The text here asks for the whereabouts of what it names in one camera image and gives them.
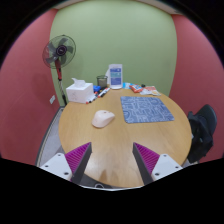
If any red snack packet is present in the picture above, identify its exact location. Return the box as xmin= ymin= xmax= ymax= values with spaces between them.
xmin=129 ymin=83 xmax=144 ymax=94

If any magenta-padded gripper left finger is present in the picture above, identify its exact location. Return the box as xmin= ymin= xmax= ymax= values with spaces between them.
xmin=39 ymin=142 xmax=93 ymax=185

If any standing fan with red pole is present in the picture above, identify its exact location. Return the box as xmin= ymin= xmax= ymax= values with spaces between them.
xmin=42 ymin=34 xmax=77 ymax=107

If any white and orange packet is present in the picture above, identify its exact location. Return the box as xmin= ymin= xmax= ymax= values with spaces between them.
xmin=139 ymin=86 xmax=162 ymax=97

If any black office chair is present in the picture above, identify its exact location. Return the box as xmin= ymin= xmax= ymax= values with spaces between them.
xmin=187 ymin=104 xmax=218 ymax=164

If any white tissue box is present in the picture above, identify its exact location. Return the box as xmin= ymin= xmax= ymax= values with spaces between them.
xmin=65 ymin=77 xmax=95 ymax=104

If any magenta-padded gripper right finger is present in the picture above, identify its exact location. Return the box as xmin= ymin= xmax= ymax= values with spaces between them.
xmin=132 ymin=142 xmax=184 ymax=185

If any beige computer mouse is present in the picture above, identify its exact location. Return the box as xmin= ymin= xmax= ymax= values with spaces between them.
xmin=91 ymin=109 xmax=116 ymax=129

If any blue patterned mouse pad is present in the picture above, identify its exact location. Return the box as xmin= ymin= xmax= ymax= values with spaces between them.
xmin=120 ymin=95 xmax=175 ymax=125

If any dark mesh pen cup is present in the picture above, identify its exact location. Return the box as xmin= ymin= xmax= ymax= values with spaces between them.
xmin=96 ymin=75 xmax=109 ymax=89

